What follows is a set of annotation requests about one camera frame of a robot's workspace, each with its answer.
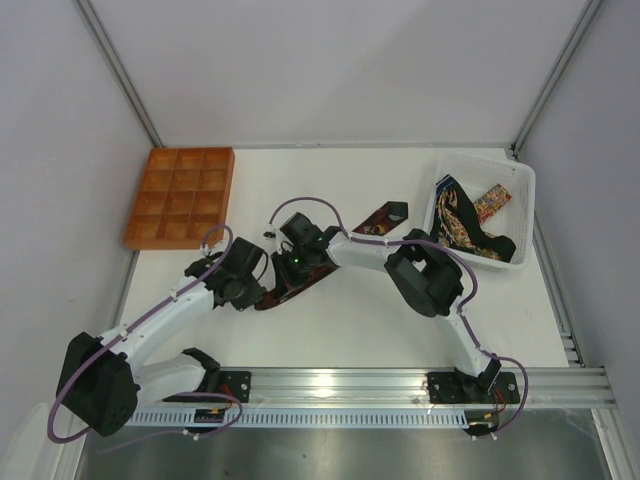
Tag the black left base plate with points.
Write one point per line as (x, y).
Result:
(235, 383)

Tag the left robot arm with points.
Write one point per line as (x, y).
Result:
(105, 378)

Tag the white plastic mesh basket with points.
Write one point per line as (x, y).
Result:
(476, 175)

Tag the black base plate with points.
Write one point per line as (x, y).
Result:
(235, 383)
(453, 387)

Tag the white slotted cable duct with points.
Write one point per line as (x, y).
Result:
(187, 417)

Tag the right aluminium frame post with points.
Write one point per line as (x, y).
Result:
(569, 50)

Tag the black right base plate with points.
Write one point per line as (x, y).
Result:
(453, 387)

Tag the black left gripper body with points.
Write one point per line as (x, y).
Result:
(252, 296)

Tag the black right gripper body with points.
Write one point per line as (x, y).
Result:
(288, 275)

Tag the orange wooden compartment tray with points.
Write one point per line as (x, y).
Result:
(182, 193)

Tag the aluminium frame post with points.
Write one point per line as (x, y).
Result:
(569, 50)
(96, 29)

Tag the dark red patterned tie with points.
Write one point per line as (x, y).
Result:
(380, 222)

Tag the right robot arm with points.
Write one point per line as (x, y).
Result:
(426, 275)

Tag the left aluminium frame post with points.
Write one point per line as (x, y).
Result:
(96, 29)

